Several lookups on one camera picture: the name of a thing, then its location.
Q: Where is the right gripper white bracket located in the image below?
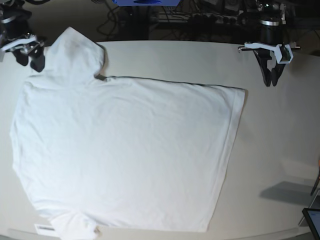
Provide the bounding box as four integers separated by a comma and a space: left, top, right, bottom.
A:
0, 34, 46, 73

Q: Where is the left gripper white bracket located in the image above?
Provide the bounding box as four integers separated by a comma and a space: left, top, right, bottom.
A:
238, 42, 300, 87

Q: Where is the white T-shirt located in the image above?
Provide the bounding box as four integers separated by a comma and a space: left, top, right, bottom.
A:
10, 27, 245, 240

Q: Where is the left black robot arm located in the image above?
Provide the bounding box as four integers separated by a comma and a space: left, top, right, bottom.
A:
27, 0, 295, 86

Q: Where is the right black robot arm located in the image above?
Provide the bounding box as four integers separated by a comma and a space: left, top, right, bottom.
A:
0, 0, 46, 73

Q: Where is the blue box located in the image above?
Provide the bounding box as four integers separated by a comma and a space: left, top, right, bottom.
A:
112, 0, 180, 7

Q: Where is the white label strip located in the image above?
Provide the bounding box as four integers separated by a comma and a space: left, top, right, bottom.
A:
34, 224, 58, 237

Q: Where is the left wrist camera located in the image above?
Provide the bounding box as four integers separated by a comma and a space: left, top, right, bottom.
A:
279, 44, 293, 64

